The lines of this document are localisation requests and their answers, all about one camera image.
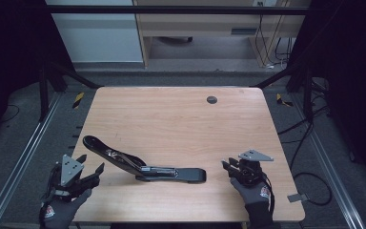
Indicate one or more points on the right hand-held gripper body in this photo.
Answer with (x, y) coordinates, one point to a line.
(249, 173)

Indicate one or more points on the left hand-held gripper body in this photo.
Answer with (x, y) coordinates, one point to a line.
(71, 178)

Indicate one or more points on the black stapler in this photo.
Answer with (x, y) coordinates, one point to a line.
(184, 175)

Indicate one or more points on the person's right hand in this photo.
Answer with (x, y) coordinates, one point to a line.
(254, 195)

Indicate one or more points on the grey tape tab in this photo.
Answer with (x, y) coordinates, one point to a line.
(297, 197)

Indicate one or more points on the dark round table grommet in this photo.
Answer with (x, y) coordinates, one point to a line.
(212, 99)

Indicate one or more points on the orange-tipped tool on floor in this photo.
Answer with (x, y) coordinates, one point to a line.
(282, 100)

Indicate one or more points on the white cabinet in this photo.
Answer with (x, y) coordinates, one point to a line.
(98, 38)

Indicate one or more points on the dark curtain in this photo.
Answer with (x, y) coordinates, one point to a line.
(9, 57)
(352, 79)

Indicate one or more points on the dark low object under desk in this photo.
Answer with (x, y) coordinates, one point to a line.
(174, 39)

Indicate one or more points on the light wooden desk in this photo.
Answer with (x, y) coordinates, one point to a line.
(203, 25)

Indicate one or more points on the aluminium floor rail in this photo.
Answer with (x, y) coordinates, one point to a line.
(330, 171)
(22, 159)

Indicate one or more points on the black frame post with brace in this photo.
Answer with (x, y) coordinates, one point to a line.
(44, 95)
(307, 92)

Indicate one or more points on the black horizontal frame bar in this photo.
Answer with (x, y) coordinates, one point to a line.
(171, 10)

